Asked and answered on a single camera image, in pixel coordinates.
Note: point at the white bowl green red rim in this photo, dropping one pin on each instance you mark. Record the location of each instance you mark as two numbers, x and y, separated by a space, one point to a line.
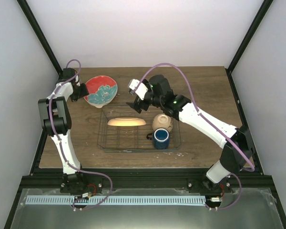
102 101

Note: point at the small cream ceramic bowl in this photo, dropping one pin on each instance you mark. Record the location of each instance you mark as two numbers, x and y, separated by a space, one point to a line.
162 121

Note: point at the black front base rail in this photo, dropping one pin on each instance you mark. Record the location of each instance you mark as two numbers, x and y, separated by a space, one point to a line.
191 179

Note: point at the red plate teal flower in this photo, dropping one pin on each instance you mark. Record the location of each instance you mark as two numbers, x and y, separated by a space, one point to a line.
101 90

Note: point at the dark blue ceramic mug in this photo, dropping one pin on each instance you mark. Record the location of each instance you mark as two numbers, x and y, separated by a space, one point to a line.
160 138

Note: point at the black wire dish rack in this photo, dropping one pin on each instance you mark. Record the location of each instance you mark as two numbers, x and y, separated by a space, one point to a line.
122 139

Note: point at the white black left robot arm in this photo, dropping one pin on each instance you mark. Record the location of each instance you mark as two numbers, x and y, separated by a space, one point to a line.
56 119

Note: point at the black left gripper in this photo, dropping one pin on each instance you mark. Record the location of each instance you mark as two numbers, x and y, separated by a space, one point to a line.
83 93

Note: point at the light blue slotted strip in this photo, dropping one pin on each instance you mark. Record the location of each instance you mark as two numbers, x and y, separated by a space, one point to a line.
118 200

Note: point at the clear acrylic front panel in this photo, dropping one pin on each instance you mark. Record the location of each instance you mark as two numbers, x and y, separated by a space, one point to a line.
249 208

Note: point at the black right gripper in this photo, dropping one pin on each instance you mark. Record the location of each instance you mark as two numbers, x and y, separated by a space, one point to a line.
137 104

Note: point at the black left frame post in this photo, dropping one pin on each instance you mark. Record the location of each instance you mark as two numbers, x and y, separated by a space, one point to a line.
39 34

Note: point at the black right frame post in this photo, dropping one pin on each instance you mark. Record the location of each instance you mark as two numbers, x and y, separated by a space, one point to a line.
250 33

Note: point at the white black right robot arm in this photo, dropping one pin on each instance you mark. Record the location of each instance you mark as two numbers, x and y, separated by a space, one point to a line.
236 143

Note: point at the black frame post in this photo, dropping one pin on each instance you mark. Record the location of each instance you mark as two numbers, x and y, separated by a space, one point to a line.
250 33
39 34

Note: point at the yellow ceramic plate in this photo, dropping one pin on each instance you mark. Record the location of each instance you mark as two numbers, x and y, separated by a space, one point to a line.
126 121

